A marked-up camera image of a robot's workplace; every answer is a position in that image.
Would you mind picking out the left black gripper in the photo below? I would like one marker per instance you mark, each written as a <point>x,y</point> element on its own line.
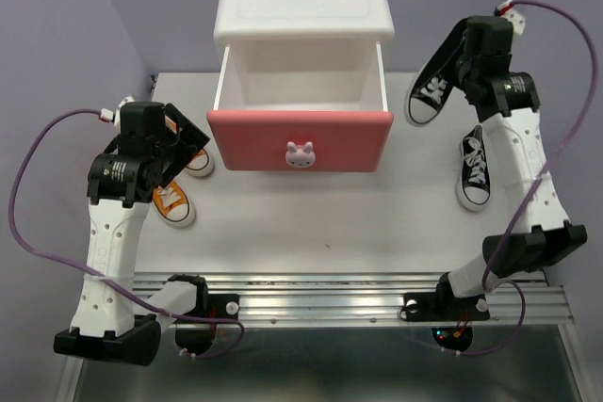
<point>190,141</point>

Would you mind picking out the black sneaker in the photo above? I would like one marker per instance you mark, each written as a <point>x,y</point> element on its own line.
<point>433,84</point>
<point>473,189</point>

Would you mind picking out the pink bunny knob top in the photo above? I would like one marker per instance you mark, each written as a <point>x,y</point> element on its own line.
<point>300,156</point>

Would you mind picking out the dark pink top drawer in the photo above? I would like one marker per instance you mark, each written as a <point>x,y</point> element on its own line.
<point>329,92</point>

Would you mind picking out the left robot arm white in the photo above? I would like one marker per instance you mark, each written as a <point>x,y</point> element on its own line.
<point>108,325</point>

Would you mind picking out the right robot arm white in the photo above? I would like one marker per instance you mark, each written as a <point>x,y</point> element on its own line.
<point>540,233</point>

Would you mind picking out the orange sneaker rear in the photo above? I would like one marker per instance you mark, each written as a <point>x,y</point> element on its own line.
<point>201,165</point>

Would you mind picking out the orange sneaker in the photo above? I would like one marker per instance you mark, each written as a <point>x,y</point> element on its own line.
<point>174,206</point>
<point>201,165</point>

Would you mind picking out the orange sneaker front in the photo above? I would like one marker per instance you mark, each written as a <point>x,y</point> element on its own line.
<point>174,206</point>

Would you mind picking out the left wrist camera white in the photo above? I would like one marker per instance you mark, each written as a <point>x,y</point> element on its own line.
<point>124,101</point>

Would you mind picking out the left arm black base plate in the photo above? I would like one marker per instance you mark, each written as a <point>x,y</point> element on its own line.
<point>211,331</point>

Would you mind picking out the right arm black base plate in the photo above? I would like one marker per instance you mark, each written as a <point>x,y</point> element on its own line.
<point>451,317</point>

